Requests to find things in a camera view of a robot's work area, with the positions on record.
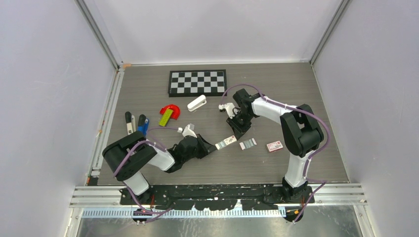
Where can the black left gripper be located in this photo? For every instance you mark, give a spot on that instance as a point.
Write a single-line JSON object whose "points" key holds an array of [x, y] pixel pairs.
{"points": [[209, 147]]}

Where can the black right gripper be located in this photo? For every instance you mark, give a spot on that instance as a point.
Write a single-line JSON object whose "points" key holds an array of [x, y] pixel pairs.
{"points": [[238, 131]]}

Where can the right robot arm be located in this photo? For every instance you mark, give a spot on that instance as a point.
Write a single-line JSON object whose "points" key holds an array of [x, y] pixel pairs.
{"points": [[302, 133]]}

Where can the blue stapler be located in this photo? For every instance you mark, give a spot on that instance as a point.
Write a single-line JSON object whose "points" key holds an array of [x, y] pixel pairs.
{"points": [[142, 124]]}

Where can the black and white stapler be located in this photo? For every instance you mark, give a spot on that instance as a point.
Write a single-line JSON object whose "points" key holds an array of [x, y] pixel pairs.
{"points": [[130, 122]]}

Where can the red white staple box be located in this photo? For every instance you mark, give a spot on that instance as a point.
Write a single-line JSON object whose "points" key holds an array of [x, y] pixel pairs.
{"points": [[274, 146]]}

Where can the red arch toy block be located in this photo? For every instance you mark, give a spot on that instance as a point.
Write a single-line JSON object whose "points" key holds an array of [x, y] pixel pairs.
{"points": [[175, 111]]}

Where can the green lego brick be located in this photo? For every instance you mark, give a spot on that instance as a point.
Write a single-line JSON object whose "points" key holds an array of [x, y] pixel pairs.
{"points": [[166, 115]]}

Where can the checkerboard calibration board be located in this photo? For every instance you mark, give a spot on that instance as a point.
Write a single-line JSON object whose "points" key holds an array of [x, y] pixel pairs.
{"points": [[194, 83]]}

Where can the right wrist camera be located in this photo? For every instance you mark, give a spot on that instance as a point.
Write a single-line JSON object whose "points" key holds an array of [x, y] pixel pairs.
{"points": [[228, 108]]}

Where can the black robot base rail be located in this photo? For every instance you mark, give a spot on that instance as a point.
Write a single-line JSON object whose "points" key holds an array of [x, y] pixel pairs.
{"points": [[222, 197]]}

